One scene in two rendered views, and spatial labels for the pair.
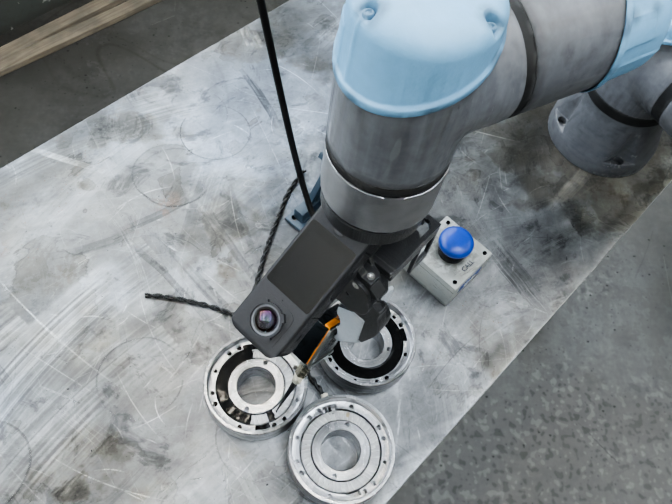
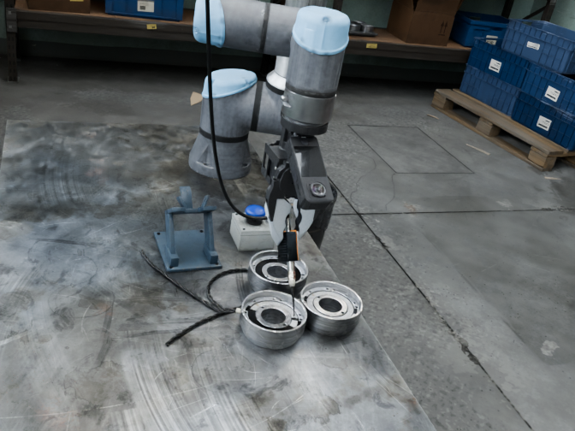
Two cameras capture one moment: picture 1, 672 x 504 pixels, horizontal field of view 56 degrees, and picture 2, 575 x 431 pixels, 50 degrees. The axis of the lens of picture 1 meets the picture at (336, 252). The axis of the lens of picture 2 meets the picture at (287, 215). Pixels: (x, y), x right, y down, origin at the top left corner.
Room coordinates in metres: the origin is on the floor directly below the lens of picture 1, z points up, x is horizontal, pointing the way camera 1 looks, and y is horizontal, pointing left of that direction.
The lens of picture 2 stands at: (-0.22, 0.72, 1.44)
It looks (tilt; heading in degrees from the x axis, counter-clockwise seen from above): 29 degrees down; 302
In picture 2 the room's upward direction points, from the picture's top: 11 degrees clockwise
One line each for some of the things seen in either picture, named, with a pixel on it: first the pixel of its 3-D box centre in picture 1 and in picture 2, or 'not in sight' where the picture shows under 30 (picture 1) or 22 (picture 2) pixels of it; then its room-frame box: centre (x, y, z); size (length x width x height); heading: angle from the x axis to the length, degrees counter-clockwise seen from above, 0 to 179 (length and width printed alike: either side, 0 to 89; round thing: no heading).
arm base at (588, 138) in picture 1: (616, 111); (222, 146); (0.66, -0.34, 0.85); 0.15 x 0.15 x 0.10
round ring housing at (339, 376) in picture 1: (364, 344); (277, 275); (0.26, -0.05, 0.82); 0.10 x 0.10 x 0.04
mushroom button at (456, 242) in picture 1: (452, 249); (254, 219); (0.38, -0.13, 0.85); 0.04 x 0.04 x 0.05
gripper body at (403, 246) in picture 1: (370, 229); (296, 152); (0.25, -0.02, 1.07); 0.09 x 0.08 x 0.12; 148
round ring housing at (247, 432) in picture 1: (256, 387); (272, 320); (0.19, 0.05, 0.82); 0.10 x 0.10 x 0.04
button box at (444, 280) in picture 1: (449, 257); (251, 228); (0.39, -0.13, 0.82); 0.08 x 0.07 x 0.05; 146
